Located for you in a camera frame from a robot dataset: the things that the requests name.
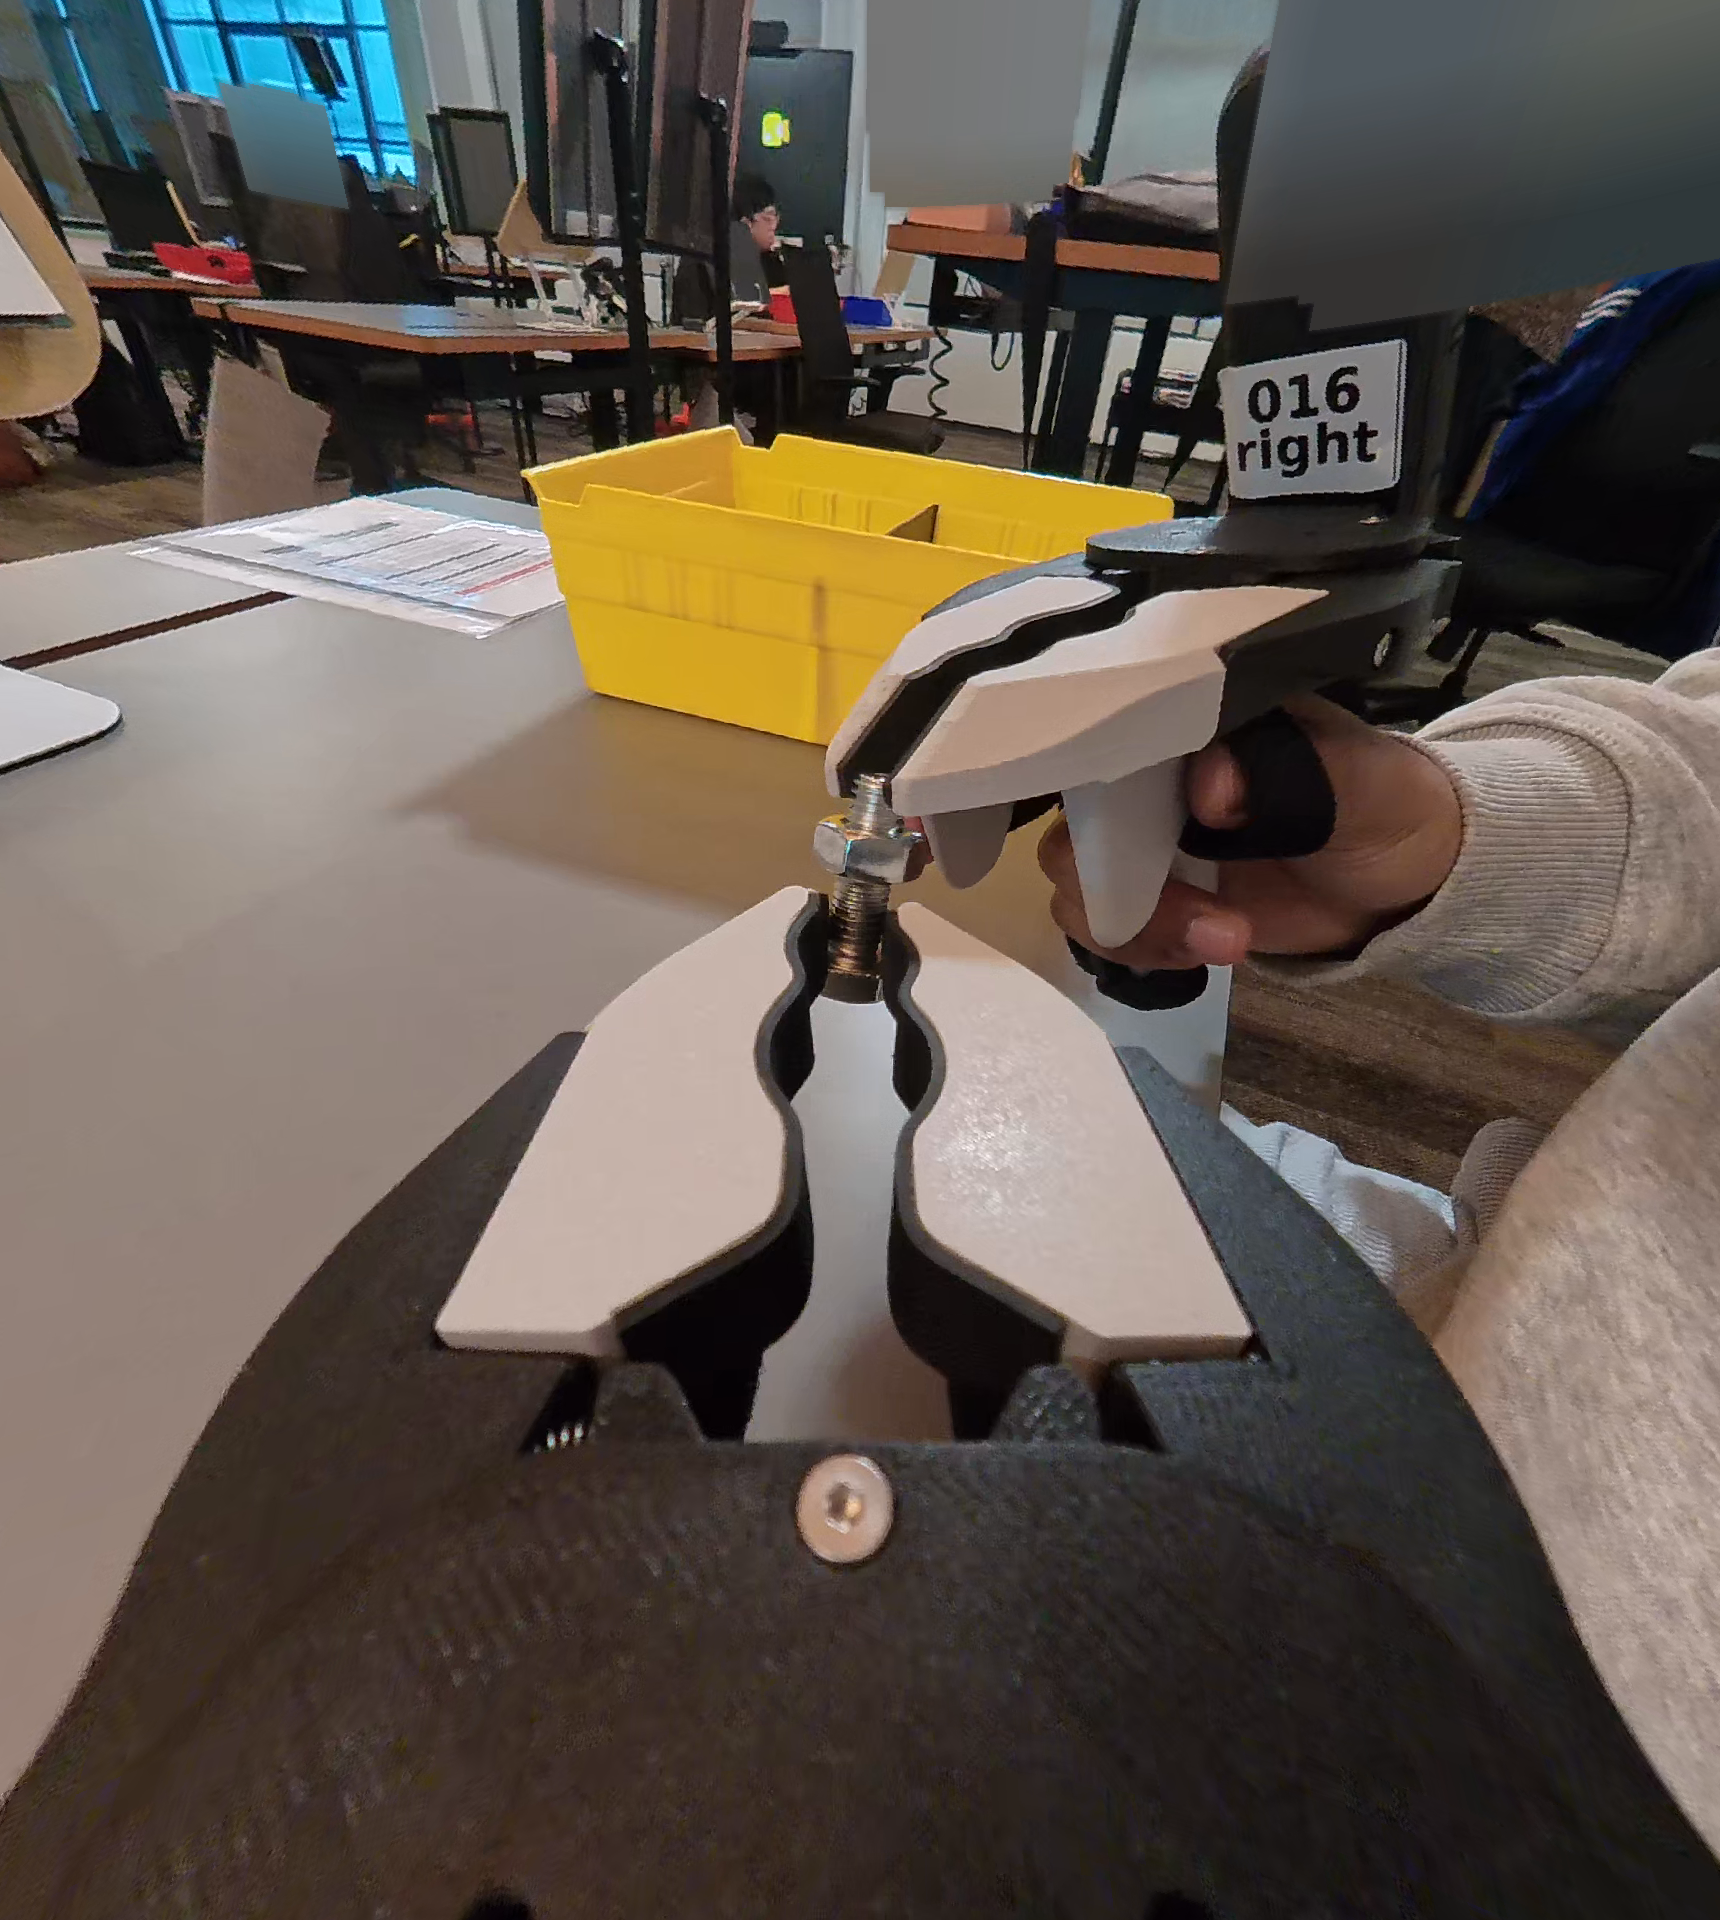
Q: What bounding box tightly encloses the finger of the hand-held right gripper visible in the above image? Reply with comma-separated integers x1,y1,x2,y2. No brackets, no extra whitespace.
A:
825,570,1124,798
890,584,1328,890

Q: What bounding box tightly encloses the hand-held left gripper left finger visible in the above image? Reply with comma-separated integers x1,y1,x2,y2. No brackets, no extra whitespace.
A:
433,887,815,1359

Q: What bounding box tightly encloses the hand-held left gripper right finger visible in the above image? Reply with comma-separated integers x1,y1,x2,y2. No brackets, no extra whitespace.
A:
890,899,1261,1381

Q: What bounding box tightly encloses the silver steel bolt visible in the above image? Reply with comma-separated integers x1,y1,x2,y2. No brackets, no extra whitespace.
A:
811,813,932,890

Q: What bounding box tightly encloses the steel hex bolt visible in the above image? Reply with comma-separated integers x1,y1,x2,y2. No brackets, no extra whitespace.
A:
819,768,904,1007

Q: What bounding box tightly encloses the yellow plastic bin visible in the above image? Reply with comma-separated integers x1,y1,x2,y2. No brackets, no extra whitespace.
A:
523,426,1178,747

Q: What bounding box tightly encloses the person's right forearm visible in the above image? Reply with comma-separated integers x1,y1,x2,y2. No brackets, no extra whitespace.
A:
1363,622,1720,1052

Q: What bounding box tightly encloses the orange-edged standing desk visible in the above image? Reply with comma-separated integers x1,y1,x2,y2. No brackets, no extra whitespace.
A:
886,222,1230,482

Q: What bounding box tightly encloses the grey desk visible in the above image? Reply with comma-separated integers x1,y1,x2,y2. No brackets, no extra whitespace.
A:
0,486,1234,1907

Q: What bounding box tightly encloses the wooden-edged background desk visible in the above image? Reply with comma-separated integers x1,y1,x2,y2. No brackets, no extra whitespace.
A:
193,300,803,498

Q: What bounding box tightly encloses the person's right hand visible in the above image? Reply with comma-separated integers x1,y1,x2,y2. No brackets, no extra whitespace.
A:
1037,691,1470,969

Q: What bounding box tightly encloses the black office chair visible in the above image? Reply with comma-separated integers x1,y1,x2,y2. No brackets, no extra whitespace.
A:
777,239,945,451
1445,433,1720,707

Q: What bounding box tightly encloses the blue jacket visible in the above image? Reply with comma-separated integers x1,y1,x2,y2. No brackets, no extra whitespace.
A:
1466,246,1720,647

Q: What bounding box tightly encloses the dark bag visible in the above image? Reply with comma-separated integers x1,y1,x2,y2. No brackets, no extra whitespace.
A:
1054,168,1222,233

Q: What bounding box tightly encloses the black monitor stand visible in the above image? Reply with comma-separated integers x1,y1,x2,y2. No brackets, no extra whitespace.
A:
583,29,653,451
694,91,743,437

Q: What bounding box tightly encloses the dark flat monitor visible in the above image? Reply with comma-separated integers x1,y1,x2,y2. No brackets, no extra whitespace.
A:
741,48,858,250

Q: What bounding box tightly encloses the large black monitor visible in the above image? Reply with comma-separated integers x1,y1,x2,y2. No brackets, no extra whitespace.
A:
643,0,758,258
523,0,639,242

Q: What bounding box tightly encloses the laminated paper sheet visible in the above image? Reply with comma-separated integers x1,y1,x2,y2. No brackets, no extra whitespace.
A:
133,498,567,640

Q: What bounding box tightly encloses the small black monitor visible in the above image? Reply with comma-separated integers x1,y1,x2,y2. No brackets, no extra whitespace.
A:
429,107,521,239

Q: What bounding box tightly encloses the tan panel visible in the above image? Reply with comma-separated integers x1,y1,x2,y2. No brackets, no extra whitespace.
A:
201,359,338,527

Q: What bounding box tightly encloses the blue-lit window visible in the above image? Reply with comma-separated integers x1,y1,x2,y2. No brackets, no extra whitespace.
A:
147,0,398,174

